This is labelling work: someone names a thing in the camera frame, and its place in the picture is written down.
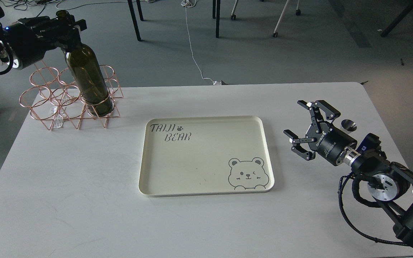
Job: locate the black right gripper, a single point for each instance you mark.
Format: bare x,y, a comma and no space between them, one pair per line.
323,138

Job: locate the white chair base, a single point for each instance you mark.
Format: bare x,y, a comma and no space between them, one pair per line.
269,18

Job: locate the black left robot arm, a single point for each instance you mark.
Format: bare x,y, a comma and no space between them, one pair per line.
6,55

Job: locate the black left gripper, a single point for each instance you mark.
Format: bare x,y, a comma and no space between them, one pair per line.
30,38

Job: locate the cream bear serving tray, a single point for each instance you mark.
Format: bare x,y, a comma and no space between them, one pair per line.
205,155

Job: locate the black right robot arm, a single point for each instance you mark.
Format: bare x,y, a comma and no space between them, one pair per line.
376,181

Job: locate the dark green wine bottle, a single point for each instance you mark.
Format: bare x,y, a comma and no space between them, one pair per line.
83,65

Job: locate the steel double jigger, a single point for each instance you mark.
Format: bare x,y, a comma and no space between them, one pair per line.
349,125

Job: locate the black table leg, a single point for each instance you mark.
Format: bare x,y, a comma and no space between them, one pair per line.
216,7
134,17

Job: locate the black table leg right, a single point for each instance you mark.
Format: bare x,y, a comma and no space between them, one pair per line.
216,7

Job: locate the copper wire bottle rack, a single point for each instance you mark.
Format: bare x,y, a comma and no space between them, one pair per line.
54,98

